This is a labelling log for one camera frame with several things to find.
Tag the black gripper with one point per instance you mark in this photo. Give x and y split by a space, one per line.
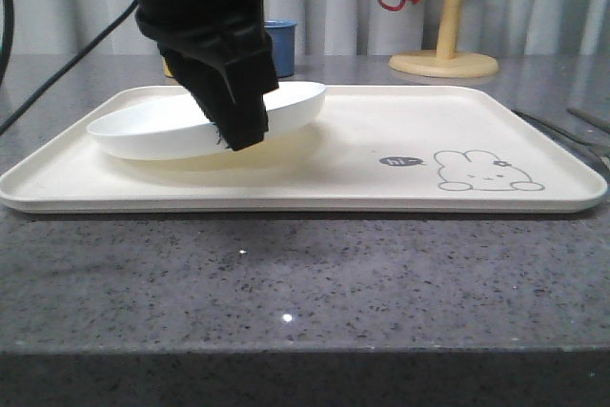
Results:
229 71

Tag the white round plate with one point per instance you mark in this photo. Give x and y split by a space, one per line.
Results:
168 126

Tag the silver metal chopstick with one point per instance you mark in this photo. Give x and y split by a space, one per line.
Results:
590 119

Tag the blue enamel mug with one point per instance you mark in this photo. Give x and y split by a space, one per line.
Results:
282 33

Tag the grey curtain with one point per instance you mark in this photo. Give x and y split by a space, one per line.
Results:
350 27

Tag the wooden mug tree stand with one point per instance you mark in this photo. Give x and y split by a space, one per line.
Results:
445 61

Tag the silver metal spoon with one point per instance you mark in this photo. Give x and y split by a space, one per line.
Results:
601 152

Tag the beige rabbit serving tray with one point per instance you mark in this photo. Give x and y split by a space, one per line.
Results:
371 148

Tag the yellow enamel mug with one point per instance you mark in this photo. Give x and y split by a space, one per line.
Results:
166 69

